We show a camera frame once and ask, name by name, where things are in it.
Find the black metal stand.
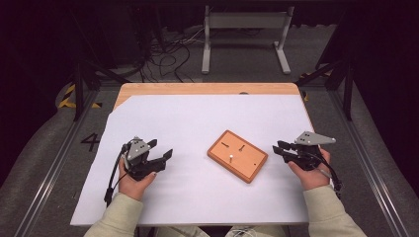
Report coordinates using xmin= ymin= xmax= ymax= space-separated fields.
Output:
xmin=294 ymin=58 xmax=356 ymax=122
xmin=70 ymin=58 xmax=131 ymax=122

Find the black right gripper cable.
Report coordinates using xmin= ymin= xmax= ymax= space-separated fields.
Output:
xmin=312 ymin=152 xmax=344 ymax=200

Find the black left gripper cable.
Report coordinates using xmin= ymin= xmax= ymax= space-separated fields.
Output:
xmin=103 ymin=143 xmax=130 ymax=207

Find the aluminium floor rail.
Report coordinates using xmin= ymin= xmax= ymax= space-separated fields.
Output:
xmin=13 ymin=88 xmax=100 ymax=237
xmin=329 ymin=88 xmax=411 ymax=237

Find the white metal stand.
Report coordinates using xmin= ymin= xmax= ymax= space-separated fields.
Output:
xmin=201 ymin=4 xmax=295 ymax=76

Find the tangle of black floor cables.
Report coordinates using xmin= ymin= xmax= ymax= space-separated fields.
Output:
xmin=139 ymin=28 xmax=206 ymax=84

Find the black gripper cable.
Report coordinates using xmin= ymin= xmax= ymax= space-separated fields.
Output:
xmin=312 ymin=152 xmax=344 ymax=200
xmin=103 ymin=143 xmax=130 ymax=207

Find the yellow black hazard tape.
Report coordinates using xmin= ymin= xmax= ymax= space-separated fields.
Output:
xmin=57 ymin=83 xmax=103 ymax=110

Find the orange wooden box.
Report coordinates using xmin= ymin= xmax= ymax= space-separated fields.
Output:
xmin=207 ymin=128 xmax=270 ymax=185

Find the person's left hand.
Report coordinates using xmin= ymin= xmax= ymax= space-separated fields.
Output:
xmin=118 ymin=157 xmax=158 ymax=202

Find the person's right hand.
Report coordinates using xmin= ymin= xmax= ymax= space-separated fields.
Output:
xmin=287 ymin=147 xmax=332 ymax=192

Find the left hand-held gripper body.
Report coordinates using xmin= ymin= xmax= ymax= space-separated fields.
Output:
xmin=122 ymin=135 xmax=167 ymax=182

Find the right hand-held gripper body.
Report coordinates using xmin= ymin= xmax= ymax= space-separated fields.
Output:
xmin=282 ymin=130 xmax=337 ymax=172

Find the wooden table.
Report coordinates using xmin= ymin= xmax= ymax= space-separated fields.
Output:
xmin=113 ymin=82 xmax=314 ymax=131

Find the white paper sheet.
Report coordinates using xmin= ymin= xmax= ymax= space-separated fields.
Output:
xmin=69 ymin=94 xmax=322 ymax=227

